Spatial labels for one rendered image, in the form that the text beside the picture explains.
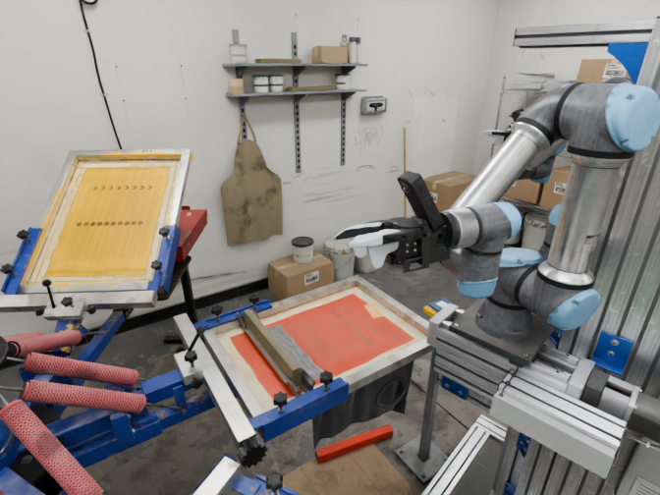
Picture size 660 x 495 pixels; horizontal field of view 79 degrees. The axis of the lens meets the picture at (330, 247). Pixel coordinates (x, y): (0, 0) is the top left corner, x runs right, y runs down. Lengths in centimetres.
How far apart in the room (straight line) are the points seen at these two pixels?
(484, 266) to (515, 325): 40
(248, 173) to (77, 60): 132
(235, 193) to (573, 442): 281
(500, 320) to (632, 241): 37
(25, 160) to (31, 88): 43
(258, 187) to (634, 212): 274
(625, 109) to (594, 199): 18
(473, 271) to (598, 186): 31
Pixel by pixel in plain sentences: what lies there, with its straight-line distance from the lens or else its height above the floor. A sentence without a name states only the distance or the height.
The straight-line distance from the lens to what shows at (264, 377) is 146.
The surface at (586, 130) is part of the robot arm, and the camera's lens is 95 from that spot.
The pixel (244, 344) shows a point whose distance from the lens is 162.
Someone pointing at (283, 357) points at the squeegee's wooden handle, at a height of 106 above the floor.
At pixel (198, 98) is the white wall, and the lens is 322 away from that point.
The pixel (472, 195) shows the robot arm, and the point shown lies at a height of 167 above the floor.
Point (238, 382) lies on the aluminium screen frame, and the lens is 141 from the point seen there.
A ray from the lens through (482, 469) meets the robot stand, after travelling 225.
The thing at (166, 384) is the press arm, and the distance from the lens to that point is 139.
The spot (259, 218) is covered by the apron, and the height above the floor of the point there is 74.
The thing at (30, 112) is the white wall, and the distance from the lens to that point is 310.
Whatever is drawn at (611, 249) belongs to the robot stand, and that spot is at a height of 151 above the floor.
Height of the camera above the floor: 194
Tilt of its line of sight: 25 degrees down
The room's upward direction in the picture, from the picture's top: straight up
